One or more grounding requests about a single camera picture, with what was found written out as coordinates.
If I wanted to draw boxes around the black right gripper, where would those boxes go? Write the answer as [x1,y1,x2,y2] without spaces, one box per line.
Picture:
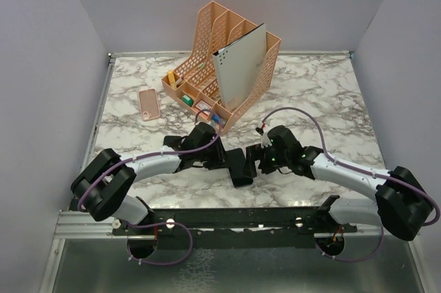
[240,141,289,177]

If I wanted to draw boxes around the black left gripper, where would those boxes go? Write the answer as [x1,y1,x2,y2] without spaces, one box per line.
[196,137,234,170]

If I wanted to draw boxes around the black smartphone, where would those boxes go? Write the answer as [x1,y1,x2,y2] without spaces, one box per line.
[227,148,254,188]

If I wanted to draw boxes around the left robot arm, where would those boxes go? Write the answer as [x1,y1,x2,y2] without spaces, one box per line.
[70,122,227,234]

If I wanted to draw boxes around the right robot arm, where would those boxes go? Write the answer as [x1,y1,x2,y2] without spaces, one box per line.
[245,125,435,241]

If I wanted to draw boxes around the pink phone case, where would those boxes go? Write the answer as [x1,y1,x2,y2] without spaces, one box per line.
[139,88,161,121]

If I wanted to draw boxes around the blue grey round stamp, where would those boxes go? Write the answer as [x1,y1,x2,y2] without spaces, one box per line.
[212,114,226,127]

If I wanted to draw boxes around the red white staples box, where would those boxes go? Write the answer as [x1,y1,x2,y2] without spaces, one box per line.
[194,100,212,117]

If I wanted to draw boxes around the green stamp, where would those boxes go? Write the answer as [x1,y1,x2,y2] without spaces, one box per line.
[182,94,194,107]

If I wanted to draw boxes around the peach plastic desk organizer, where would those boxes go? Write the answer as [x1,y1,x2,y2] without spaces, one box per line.
[162,1,281,134]

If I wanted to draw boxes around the grey folder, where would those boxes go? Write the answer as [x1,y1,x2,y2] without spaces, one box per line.
[212,23,267,112]

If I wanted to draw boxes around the yellow item in organizer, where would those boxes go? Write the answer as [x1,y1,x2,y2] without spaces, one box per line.
[167,70,177,90]

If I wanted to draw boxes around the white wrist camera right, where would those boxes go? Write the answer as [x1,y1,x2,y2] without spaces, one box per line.
[261,132,272,148]

